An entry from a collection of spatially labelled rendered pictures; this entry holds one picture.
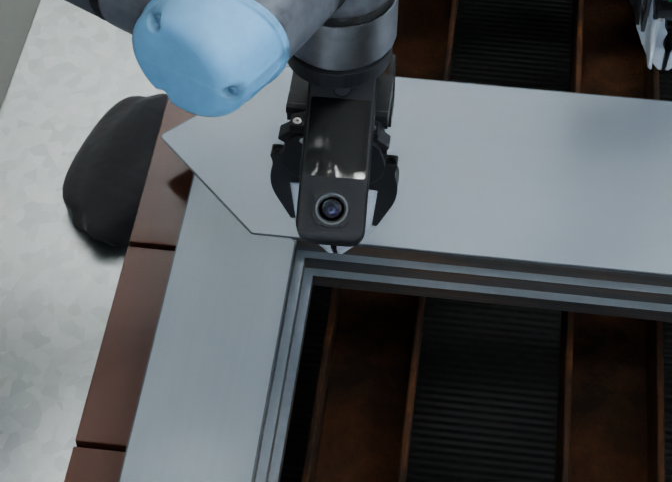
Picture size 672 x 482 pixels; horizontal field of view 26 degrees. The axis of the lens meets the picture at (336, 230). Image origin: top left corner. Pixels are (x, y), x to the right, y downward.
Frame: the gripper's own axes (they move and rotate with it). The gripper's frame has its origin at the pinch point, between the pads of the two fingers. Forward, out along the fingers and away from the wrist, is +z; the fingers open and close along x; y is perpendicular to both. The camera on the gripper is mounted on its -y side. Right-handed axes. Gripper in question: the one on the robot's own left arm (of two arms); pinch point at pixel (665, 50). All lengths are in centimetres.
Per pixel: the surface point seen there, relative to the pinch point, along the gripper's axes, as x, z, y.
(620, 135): -3.6, 0.8, 9.4
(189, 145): -37.9, 0.7, 14.9
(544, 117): -9.8, 0.8, 8.2
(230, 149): -34.6, 0.7, 14.9
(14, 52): -92, 86, -75
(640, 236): -2.0, 0.8, 19.6
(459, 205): -15.9, 0.8, 18.3
